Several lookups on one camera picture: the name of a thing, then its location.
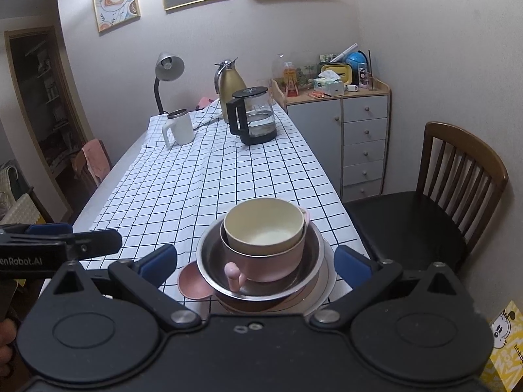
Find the pink cloth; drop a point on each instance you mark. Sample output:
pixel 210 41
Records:
pixel 205 103

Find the dark wooden chair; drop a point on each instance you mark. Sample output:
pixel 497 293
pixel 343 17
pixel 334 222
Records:
pixel 79 171

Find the gold thermos jug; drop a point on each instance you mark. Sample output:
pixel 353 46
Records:
pixel 231 85

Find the yellow cartoon box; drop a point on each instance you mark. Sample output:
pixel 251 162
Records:
pixel 506 335

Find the thin black stick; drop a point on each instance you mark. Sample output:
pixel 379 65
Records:
pixel 371 69

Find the blue globe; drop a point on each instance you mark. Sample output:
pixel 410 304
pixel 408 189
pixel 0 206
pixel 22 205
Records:
pixel 358 59

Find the person's left hand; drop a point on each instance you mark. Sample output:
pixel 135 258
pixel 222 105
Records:
pixel 6 337

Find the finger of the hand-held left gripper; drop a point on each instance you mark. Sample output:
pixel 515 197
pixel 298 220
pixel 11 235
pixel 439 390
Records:
pixel 49 228
pixel 98 243

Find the orange packet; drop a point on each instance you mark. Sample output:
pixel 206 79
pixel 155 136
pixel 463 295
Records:
pixel 318 94

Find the pink towel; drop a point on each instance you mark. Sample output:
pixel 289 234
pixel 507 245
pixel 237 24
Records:
pixel 96 159

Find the orange bottle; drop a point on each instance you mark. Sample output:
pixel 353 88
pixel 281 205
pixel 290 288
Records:
pixel 291 79

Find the large white plate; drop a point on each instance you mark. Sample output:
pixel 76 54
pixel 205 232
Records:
pixel 327 281

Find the white checkered tablecloth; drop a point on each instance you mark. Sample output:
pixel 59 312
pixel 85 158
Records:
pixel 184 179

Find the pink bear-shaped plate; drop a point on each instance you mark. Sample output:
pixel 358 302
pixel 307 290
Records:
pixel 192 281

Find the glass dome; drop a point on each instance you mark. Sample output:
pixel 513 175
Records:
pixel 307 63

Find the gold-framed food picture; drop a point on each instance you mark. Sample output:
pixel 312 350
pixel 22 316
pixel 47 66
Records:
pixel 116 0

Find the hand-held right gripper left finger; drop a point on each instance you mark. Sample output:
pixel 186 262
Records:
pixel 159 263

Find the dark bookshelf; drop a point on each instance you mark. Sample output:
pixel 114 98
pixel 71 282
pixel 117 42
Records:
pixel 45 90

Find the cream bowl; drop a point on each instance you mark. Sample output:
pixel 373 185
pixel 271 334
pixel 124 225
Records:
pixel 265 220

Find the glass electric kettle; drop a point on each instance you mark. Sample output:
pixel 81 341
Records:
pixel 253 126

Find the white rolled tube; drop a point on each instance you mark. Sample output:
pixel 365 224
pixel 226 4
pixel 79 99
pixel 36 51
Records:
pixel 346 52

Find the white woven basket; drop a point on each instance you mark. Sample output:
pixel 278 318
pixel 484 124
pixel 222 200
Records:
pixel 20 208

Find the white lidded mug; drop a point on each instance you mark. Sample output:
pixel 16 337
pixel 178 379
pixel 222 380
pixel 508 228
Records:
pixel 182 130

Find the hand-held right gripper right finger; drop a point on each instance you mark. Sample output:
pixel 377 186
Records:
pixel 351 265

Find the grey desk lamp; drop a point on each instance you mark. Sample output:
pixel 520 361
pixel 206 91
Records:
pixel 169 67

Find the wooden slat-back chair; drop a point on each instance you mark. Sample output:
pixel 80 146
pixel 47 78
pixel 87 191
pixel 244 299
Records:
pixel 408 220

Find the wide steel bowl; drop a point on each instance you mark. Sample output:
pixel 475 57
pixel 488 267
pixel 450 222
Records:
pixel 206 255

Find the grey drawer cabinet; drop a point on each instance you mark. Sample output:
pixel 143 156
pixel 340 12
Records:
pixel 363 130

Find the tissue box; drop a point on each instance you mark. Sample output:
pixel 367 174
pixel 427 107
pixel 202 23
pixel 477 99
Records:
pixel 329 86

